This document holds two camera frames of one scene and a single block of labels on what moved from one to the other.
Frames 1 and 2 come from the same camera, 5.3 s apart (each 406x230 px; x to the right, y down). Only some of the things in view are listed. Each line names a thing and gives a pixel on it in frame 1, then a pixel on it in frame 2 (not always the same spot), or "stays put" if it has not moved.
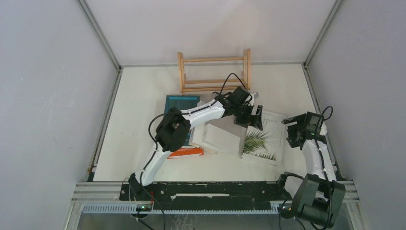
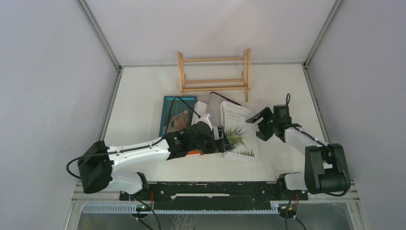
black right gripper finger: [293, 136] to [265, 133]
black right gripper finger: [300, 118] to [265, 113]
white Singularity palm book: [265, 145] to [241, 135]
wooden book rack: [247, 63] stays put
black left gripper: [250, 120] to [226, 146]
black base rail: [227, 195] stays put
